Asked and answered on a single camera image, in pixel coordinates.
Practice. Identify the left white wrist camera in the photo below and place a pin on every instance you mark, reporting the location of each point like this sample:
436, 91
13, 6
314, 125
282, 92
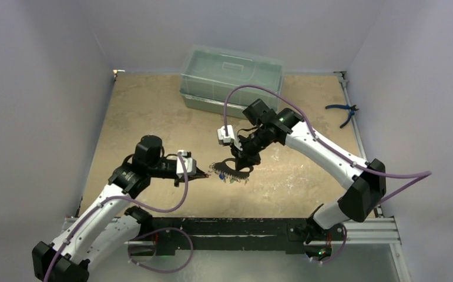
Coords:
185, 163

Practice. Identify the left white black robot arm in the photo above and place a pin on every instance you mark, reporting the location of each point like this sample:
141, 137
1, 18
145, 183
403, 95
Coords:
115, 216

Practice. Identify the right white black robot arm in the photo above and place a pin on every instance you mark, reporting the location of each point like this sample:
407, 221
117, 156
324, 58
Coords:
362, 180

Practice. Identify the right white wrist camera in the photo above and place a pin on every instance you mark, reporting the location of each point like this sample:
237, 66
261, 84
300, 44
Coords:
226, 136

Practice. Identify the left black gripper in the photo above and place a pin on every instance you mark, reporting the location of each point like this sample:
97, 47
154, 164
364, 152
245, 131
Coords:
199, 174

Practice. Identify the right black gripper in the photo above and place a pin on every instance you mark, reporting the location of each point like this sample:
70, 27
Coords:
244, 154

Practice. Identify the clear green plastic storage box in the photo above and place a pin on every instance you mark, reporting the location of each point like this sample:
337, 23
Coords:
212, 76

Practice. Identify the aluminium frame rail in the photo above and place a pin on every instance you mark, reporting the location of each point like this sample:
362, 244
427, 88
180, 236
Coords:
381, 230

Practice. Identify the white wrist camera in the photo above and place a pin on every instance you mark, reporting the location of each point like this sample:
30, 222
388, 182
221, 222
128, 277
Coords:
185, 163
226, 136

